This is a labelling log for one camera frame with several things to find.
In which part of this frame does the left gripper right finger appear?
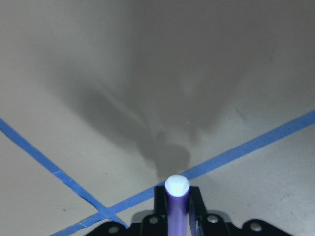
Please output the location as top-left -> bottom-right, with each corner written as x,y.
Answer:
188,186 -> 207,236

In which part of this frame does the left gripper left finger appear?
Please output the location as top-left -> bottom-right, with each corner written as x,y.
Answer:
154,186 -> 168,236

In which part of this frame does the purple pen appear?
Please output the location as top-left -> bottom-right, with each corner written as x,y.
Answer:
164,175 -> 190,236

